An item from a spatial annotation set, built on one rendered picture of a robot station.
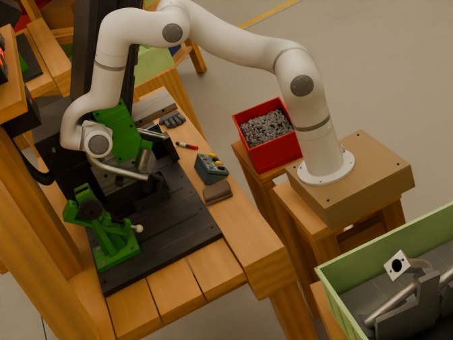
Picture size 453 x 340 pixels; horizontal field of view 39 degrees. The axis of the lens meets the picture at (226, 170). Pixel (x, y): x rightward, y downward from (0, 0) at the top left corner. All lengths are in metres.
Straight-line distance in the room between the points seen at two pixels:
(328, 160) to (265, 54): 0.39
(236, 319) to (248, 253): 1.15
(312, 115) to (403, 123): 2.08
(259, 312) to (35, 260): 1.53
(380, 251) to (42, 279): 0.90
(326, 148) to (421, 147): 1.77
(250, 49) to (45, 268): 0.82
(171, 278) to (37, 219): 0.47
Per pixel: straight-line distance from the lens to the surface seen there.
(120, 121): 2.27
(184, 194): 2.29
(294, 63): 1.81
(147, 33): 1.76
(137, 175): 2.28
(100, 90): 1.88
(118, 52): 1.83
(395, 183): 2.01
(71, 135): 1.95
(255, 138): 2.49
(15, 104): 1.84
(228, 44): 1.81
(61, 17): 5.50
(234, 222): 2.05
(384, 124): 3.98
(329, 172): 2.03
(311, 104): 1.88
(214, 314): 3.11
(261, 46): 1.85
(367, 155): 2.09
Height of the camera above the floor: 2.12
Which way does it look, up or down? 32 degrees down
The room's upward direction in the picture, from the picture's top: 22 degrees counter-clockwise
